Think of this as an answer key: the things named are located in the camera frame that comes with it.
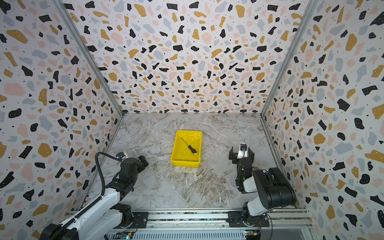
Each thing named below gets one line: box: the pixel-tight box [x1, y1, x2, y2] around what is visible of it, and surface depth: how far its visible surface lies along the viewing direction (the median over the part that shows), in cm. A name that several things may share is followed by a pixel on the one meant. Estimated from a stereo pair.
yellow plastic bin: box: [170, 130, 203, 168], surface depth 100 cm
